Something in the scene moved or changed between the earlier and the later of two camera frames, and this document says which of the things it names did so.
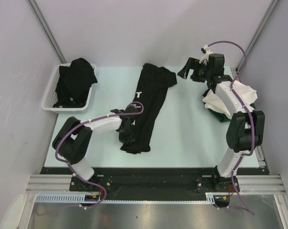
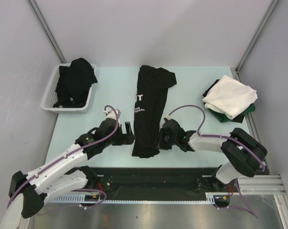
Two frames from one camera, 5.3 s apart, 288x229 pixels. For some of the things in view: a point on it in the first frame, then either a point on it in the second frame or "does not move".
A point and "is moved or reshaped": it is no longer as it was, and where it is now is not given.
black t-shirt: (151, 91) is moved or reshaped
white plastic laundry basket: (50, 97) does not move
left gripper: (128, 140) → (126, 138)
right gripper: (192, 63) → (161, 145)
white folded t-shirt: (212, 102) does not move
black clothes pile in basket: (74, 84) does not move
